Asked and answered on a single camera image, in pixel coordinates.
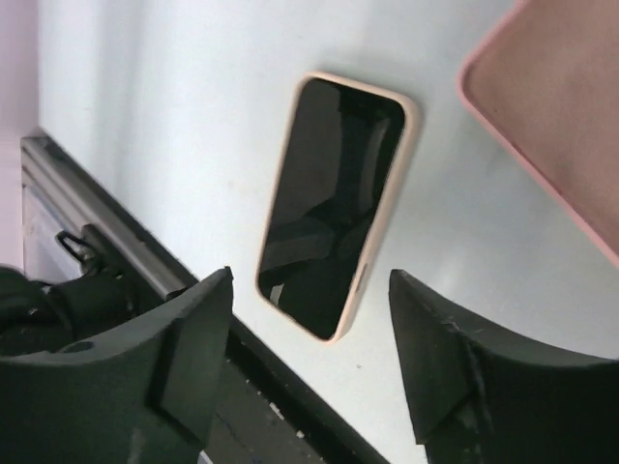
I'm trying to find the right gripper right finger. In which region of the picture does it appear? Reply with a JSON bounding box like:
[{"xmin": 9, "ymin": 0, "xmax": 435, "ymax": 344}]
[{"xmin": 389, "ymin": 270, "xmax": 618, "ymax": 464}]

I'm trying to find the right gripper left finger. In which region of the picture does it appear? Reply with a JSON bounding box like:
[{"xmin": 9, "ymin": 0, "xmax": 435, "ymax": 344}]
[{"xmin": 1, "ymin": 268, "xmax": 233, "ymax": 463}]

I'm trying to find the pink phone case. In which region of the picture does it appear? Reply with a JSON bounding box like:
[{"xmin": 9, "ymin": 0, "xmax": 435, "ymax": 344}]
[{"xmin": 458, "ymin": 1, "xmax": 618, "ymax": 264}]

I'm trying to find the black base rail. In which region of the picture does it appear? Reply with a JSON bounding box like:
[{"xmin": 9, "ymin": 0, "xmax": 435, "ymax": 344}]
[{"xmin": 20, "ymin": 136, "xmax": 385, "ymax": 463}]

